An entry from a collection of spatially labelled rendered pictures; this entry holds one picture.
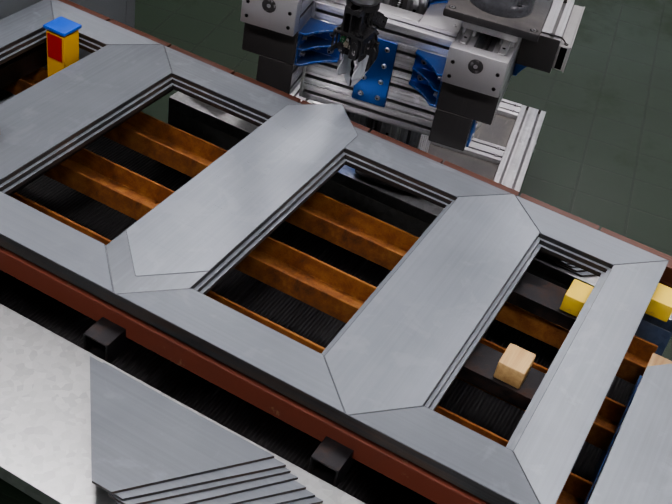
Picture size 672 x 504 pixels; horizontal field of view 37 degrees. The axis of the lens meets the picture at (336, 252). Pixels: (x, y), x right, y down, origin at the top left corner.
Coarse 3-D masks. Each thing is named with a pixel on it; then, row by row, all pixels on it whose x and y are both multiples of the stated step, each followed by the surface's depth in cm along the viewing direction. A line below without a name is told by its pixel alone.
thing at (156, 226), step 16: (144, 224) 183; (160, 224) 184; (176, 224) 184; (160, 240) 180; (176, 240) 181; (192, 240) 182; (208, 240) 182; (192, 256) 178; (208, 256) 179; (224, 256) 180
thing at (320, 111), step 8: (304, 104) 223; (312, 104) 224; (320, 104) 224; (304, 112) 221; (312, 112) 221; (320, 112) 222; (328, 112) 222; (336, 112) 223; (328, 120) 220; (336, 120) 220; (344, 120) 221; (344, 128) 218; (352, 128) 219
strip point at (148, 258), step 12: (132, 240) 179; (144, 240) 180; (132, 252) 177; (144, 252) 177; (156, 252) 178; (168, 252) 178; (144, 264) 175; (156, 264) 175; (168, 264) 176; (180, 264) 176; (192, 264) 177
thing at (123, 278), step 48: (0, 48) 222; (96, 48) 232; (144, 96) 218; (192, 96) 224; (432, 192) 207; (0, 240) 176; (96, 288) 170; (144, 288) 170; (192, 336) 164; (336, 336) 171; (480, 336) 177; (288, 384) 158
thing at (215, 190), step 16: (208, 176) 197; (192, 192) 193; (208, 192) 193; (224, 192) 194; (240, 192) 195; (224, 208) 190; (240, 208) 191; (256, 208) 192; (272, 208) 193; (256, 224) 188
